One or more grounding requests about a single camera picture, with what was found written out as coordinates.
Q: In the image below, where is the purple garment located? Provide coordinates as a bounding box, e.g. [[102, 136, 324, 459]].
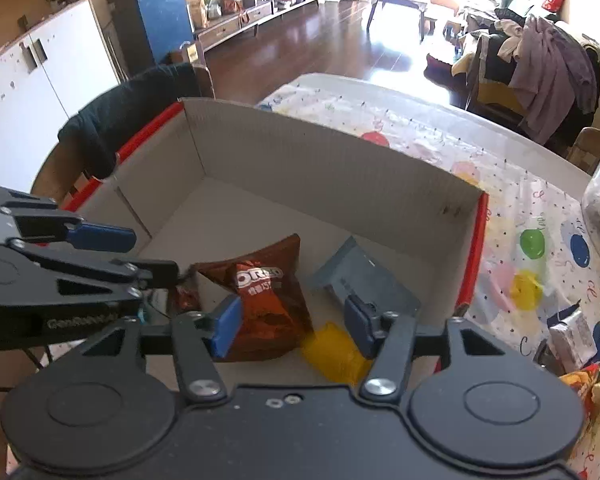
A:
[[507, 14, 598, 146]]

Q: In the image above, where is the grey blue snack packet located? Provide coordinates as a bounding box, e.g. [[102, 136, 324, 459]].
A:
[[310, 236, 422, 318]]

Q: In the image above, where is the black jacket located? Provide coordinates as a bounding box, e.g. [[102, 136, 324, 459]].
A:
[[57, 62, 198, 180]]

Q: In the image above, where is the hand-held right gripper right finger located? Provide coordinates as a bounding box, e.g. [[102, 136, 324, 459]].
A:
[[344, 294, 536, 406]]

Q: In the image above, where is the small dark brown packet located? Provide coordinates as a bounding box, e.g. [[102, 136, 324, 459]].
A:
[[174, 280, 203, 313]]

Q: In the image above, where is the red cardboard box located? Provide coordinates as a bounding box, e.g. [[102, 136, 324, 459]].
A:
[[60, 97, 490, 386]]

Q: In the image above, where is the wooden TV cabinet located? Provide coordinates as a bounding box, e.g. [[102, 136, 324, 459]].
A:
[[195, 0, 323, 53]]

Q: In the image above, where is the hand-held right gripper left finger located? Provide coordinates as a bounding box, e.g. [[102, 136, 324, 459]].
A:
[[49, 295, 244, 406]]

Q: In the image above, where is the brown cookie packet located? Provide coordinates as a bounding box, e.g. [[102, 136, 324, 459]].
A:
[[195, 233, 315, 363]]

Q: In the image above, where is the wooden wall shelf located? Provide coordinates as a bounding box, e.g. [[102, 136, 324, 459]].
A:
[[0, 0, 83, 68]]

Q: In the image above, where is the chair piled with clothes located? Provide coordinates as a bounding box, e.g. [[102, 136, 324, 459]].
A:
[[465, 0, 600, 146]]

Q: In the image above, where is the dark red floor cushion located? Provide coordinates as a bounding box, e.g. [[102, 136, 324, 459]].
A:
[[424, 52, 456, 78]]

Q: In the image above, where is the white cabinet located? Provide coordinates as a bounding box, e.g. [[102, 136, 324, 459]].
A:
[[0, 0, 121, 221]]

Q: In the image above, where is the yellow blanket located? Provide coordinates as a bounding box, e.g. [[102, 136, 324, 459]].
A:
[[452, 52, 526, 111]]

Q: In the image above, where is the blue cabinet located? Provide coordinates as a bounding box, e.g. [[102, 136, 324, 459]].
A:
[[102, 0, 196, 81]]

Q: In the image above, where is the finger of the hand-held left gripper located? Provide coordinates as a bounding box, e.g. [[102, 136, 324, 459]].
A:
[[0, 181, 137, 254], [7, 239, 181, 307]]

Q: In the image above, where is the pile of snack packets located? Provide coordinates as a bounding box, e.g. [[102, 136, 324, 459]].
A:
[[532, 305, 600, 466]]

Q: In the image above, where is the bright yellow snack packet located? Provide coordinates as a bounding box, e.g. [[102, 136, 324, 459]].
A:
[[300, 322, 373, 386]]

